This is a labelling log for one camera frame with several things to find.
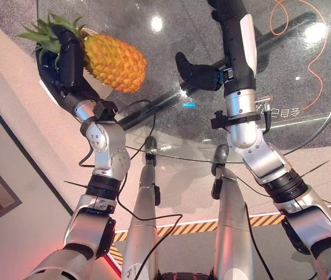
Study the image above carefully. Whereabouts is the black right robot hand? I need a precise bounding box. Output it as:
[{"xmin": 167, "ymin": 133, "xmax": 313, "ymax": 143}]
[{"xmin": 175, "ymin": 0, "xmax": 258, "ymax": 96}]

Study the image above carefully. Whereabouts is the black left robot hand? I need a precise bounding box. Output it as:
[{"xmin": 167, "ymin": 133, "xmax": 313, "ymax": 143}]
[{"xmin": 36, "ymin": 24, "xmax": 101, "ymax": 108}]

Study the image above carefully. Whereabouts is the yellow pineapple with green crown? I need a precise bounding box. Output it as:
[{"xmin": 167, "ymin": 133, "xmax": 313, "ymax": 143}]
[{"xmin": 18, "ymin": 13, "xmax": 147, "ymax": 94}]

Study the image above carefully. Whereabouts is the white plate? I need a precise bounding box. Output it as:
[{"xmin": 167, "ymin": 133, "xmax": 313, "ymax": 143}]
[{"xmin": 38, "ymin": 27, "xmax": 114, "ymax": 100}]

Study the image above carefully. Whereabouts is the dark right robot foot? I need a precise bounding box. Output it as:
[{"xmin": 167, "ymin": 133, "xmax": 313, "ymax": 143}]
[{"xmin": 214, "ymin": 143, "xmax": 230, "ymax": 163}]

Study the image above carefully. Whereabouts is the dark robot foot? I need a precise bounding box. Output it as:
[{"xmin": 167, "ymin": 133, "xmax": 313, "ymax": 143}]
[
  {"xmin": 214, "ymin": 143, "xmax": 230, "ymax": 163},
  {"xmin": 144, "ymin": 135, "xmax": 158, "ymax": 155}
]

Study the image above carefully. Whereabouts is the dark left robot foot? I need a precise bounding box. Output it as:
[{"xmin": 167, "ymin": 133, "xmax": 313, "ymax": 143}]
[{"xmin": 144, "ymin": 135, "xmax": 158, "ymax": 155}]

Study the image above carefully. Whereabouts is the silver left robot leg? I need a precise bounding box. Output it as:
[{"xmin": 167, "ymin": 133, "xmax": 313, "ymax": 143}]
[{"xmin": 121, "ymin": 153, "xmax": 162, "ymax": 280}]

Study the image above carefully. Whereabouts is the silver robot leg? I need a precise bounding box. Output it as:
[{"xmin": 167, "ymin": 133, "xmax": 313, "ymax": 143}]
[
  {"xmin": 121, "ymin": 153, "xmax": 162, "ymax": 280},
  {"xmin": 210, "ymin": 162, "xmax": 255, "ymax": 280}
]

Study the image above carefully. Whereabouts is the yellow black hazard floor tape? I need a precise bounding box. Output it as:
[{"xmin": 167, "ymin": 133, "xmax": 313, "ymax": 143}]
[{"xmin": 107, "ymin": 205, "xmax": 331, "ymax": 267}]

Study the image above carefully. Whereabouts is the silver right robot leg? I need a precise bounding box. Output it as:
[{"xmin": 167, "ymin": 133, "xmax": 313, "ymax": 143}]
[{"xmin": 210, "ymin": 162, "xmax": 255, "ymax": 280}]

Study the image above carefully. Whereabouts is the black robot waist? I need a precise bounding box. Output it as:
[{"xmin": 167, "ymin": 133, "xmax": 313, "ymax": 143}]
[{"xmin": 158, "ymin": 271, "xmax": 213, "ymax": 280}]

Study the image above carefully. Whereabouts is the short black wrist cable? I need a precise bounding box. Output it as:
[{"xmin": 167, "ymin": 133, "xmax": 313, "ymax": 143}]
[{"xmin": 258, "ymin": 101, "xmax": 273, "ymax": 135}]

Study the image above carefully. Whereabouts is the orange cable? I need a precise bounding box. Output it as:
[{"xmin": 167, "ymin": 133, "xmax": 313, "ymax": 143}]
[{"xmin": 269, "ymin": 0, "xmax": 329, "ymax": 111}]

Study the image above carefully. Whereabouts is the dark framed wall panel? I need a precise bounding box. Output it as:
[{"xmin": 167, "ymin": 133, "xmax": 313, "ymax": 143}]
[{"xmin": 0, "ymin": 149, "xmax": 23, "ymax": 232}]

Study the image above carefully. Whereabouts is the long black arm cable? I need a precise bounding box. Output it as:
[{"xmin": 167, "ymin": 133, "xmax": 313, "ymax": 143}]
[{"xmin": 79, "ymin": 99, "xmax": 184, "ymax": 280}]

